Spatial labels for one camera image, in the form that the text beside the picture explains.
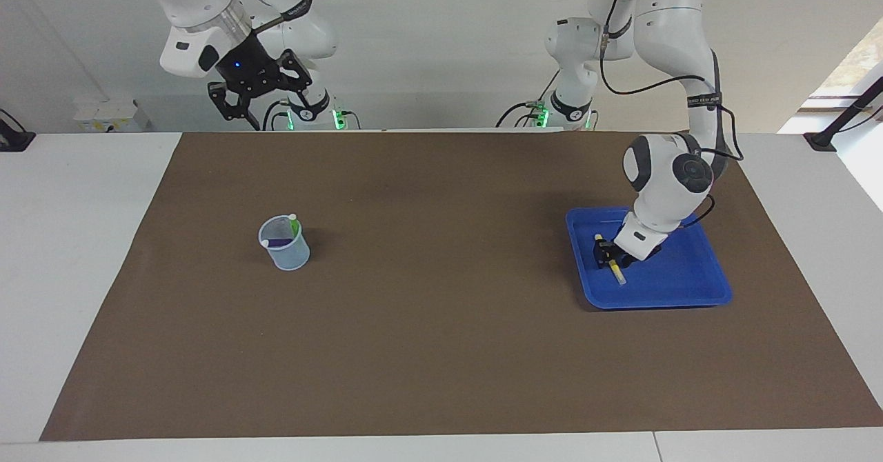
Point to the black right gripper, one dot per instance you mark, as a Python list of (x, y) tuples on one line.
[(252, 69)]

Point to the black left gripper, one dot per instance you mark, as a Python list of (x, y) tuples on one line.
[(638, 258)]

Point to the yellow pen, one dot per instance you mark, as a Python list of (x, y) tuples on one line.
[(619, 274)]

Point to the green pen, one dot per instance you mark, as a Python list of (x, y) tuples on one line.
[(294, 226)]

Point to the purple pen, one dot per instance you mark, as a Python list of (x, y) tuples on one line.
[(279, 243)]

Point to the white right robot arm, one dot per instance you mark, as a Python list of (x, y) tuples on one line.
[(193, 0)]

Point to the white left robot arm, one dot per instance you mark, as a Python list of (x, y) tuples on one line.
[(669, 186)]

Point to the blue plastic tray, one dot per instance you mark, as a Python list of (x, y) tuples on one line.
[(690, 283)]

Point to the white power strip box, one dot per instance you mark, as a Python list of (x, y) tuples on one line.
[(110, 117)]

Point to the translucent plastic cup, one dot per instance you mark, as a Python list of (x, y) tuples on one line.
[(286, 258)]

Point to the brown table mat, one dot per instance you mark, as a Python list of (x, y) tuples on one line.
[(441, 345)]

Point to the black clamp stand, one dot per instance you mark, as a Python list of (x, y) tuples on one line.
[(821, 138)]

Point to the black table clamp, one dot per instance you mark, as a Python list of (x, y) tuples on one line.
[(14, 141)]

